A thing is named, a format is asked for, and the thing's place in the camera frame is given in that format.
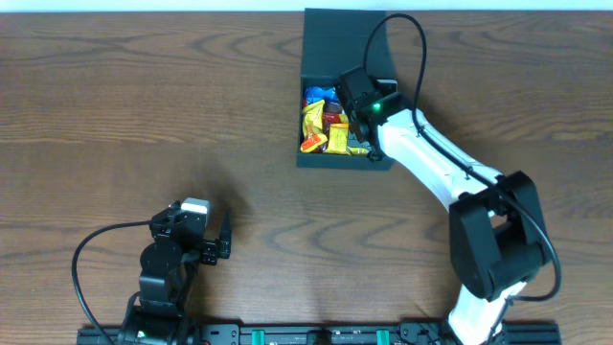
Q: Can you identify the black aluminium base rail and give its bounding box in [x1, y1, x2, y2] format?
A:
[76, 321, 562, 345]

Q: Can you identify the yellow Hacks candy bag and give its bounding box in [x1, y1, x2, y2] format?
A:
[347, 147, 370, 157]

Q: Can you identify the small yellow cracker packet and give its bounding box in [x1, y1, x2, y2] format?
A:
[324, 123, 349, 155]

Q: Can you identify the dark green box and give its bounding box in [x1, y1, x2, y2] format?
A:
[296, 9, 397, 171]

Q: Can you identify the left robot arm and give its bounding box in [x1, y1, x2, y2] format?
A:
[116, 197, 232, 345]

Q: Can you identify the red Hacks candy bag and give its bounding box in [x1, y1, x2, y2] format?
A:
[322, 112, 348, 137]

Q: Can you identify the yellow orange snack packet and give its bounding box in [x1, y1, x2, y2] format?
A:
[300, 100, 328, 153]

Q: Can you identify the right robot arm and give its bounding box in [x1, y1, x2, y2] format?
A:
[335, 67, 555, 344]

